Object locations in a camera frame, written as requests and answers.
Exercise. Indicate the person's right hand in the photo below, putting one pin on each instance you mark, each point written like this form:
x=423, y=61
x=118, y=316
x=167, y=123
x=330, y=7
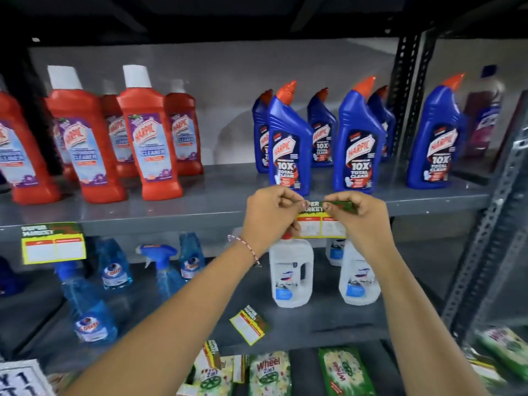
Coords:
x=367, y=230

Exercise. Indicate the person's left hand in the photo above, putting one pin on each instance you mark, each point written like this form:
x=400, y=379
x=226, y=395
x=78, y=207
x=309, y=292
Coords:
x=264, y=218

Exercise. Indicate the person's left thumb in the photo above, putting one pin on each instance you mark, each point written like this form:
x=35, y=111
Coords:
x=298, y=204

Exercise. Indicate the green yellow shelf price label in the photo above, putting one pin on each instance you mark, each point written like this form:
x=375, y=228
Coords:
x=248, y=325
x=53, y=245
x=319, y=226
x=208, y=356

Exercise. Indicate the person's right forearm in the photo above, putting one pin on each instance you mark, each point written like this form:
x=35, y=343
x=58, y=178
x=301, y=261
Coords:
x=425, y=325

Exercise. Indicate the person's left forearm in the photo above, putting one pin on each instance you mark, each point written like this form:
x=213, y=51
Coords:
x=173, y=325

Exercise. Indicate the white cleaner jug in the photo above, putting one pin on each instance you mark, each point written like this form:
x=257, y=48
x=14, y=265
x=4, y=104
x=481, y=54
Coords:
x=335, y=251
x=359, y=280
x=291, y=272

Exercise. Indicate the row of blue cleaner bottles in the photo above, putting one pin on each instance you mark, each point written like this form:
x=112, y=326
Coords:
x=359, y=148

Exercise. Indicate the grey metal shelving rack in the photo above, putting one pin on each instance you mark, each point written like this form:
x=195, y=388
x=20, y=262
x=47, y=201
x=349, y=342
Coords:
x=206, y=202
x=495, y=210

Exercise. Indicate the blue glass cleaner spray bottle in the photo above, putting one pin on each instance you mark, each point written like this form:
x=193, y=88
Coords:
x=191, y=257
x=88, y=313
x=114, y=268
x=167, y=272

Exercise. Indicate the row of red cleaner bottles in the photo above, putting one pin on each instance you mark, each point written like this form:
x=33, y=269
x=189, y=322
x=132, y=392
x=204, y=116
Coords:
x=150, y=144

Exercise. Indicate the green detergent packet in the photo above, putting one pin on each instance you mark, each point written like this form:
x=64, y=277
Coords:
x=486, y=373
x=270, y=375
x=346, y=373
x=505, y=350
x=212, y=383

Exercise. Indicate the purple liquid bottle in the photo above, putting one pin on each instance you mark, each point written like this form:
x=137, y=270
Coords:
x=484, y=119

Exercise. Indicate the dark blue bottle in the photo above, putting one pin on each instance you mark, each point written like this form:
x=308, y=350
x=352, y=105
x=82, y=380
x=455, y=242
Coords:
x=9, y=278

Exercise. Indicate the white printed sign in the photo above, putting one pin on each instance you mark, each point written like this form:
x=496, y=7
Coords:
x=22, y=379

